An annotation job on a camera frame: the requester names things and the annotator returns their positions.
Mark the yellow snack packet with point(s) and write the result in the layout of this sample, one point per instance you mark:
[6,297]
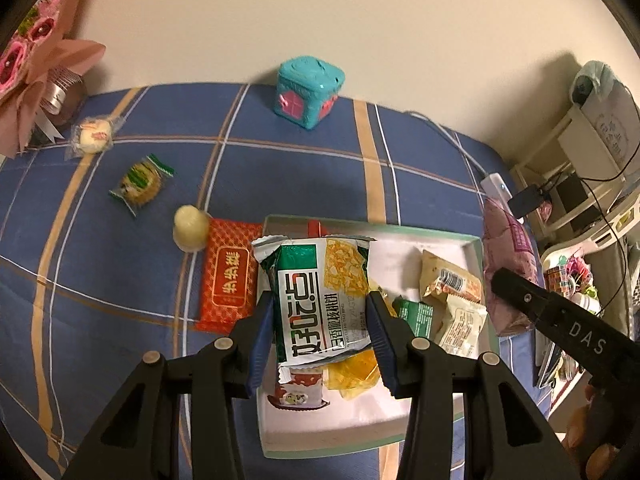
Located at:
[355,377]

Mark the beige snack packet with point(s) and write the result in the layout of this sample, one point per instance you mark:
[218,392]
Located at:
[450,277]

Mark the green and white snack packet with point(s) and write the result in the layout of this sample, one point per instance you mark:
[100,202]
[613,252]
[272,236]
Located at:
[310,300]

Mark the dark green snack packet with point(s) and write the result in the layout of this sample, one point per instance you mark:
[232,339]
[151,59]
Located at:
[415,315]

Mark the person's right hand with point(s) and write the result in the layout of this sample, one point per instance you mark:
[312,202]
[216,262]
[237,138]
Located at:
[575,425]

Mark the blue plaid blanket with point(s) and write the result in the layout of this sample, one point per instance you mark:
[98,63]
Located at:
[125,285]

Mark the teal face mask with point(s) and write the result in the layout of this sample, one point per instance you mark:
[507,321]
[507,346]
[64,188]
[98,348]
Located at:
[597,72]

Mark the flat red snack packet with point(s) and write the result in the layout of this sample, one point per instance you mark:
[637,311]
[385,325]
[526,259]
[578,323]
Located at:
[225,280]

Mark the pink flower bouquet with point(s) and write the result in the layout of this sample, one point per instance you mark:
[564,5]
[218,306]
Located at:
[45,65]

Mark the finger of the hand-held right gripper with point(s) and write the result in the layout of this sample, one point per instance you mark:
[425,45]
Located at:
[522,295]

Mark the teal toy house box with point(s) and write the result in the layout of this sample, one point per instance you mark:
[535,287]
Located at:
[305,90]

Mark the white power strip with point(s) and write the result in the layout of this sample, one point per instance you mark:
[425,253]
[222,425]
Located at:
[497,185]

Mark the pink snack packet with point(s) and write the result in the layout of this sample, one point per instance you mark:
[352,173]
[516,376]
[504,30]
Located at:
[505,255]

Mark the white shelf rack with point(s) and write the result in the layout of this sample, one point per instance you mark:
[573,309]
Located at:
[575,125]

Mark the white paper bag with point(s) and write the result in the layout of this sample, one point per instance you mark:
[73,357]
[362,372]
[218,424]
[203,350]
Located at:
[610,125]

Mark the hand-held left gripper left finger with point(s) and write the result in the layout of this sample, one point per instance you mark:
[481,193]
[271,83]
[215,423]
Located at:
[262,341]

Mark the red white packet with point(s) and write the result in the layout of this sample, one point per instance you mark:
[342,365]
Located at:
[300,390]

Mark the cream round candy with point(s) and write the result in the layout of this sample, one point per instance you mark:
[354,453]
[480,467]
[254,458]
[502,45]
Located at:
[189,225]

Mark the white box tray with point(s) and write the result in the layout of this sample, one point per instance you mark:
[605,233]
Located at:
[350,425]

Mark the round pastry in clear wrapper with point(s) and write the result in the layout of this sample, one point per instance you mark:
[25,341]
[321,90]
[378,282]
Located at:
[92,135]

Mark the black power adapter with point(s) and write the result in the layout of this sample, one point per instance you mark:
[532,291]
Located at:
[525,201]

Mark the green-wrapped cookie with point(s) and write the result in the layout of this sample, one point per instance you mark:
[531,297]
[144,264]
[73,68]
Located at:
[140,185]

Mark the black box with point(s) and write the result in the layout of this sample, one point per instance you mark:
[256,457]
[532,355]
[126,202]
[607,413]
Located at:
[575,200]

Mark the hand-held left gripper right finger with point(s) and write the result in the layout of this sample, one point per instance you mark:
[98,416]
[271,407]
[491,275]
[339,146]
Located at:
[382,345]

